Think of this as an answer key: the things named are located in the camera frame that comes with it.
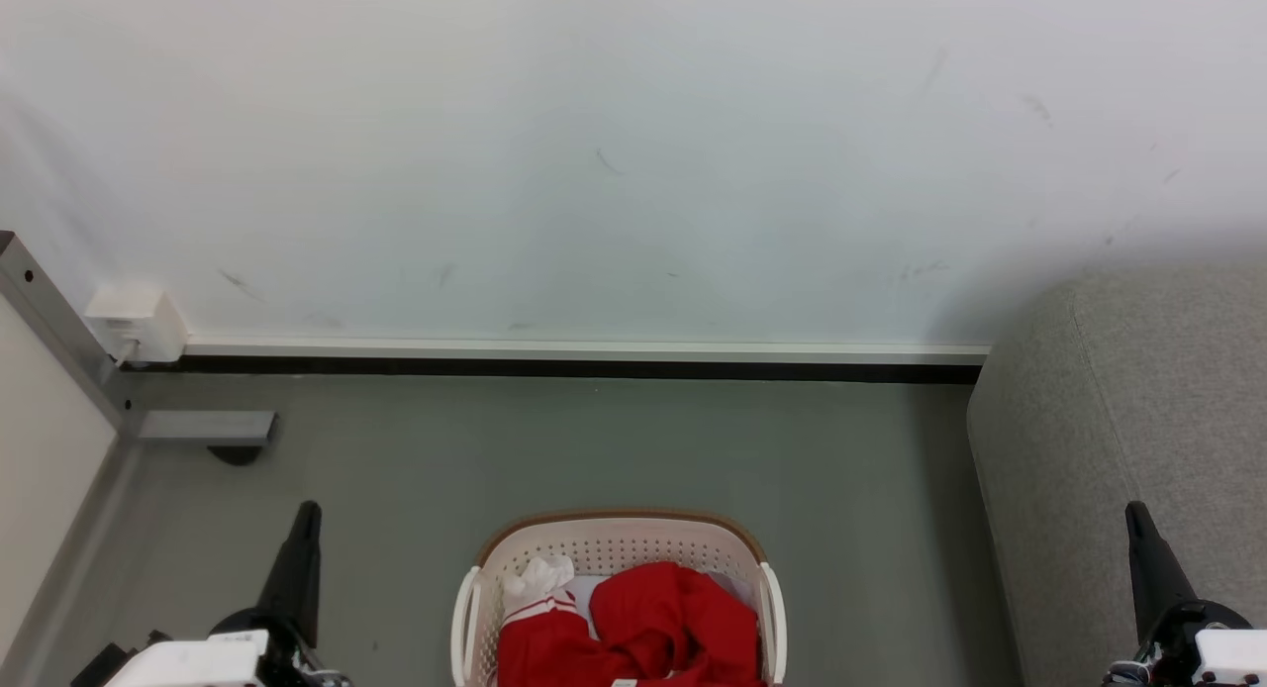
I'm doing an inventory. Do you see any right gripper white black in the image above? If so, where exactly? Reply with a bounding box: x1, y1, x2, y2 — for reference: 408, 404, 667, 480
1103, 501, 1267, 687

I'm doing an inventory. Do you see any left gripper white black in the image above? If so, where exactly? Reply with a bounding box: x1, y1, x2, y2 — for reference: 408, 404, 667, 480
103, 501, 349, 687

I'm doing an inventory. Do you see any plain red garment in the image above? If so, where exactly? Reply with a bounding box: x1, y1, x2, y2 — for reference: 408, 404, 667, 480
592, 562, 769, 687

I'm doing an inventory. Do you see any grey fabric sofa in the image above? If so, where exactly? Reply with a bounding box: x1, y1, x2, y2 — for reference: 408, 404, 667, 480
967, 261, 1267, 687

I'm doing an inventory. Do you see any white crumpled garment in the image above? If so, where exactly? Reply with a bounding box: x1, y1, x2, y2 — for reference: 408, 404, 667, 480
502, 554, 576, 611

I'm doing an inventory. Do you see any cream partition panel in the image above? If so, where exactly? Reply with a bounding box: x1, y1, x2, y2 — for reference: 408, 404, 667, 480
0, 296, 121, 660

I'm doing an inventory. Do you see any white laundry basket brown rim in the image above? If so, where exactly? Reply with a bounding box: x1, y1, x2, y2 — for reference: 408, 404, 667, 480
450, 509, 789, 687

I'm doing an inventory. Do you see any white and black baseboard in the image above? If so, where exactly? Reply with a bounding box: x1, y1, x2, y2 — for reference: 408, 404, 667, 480
148, 338, 992, 386

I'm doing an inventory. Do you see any white wall socket box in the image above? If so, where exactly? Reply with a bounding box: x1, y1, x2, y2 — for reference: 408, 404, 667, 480
84, 282, 189, 365

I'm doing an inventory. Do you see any grey metal frame post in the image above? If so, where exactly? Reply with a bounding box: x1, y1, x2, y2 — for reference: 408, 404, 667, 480
0, 231, 137, 438

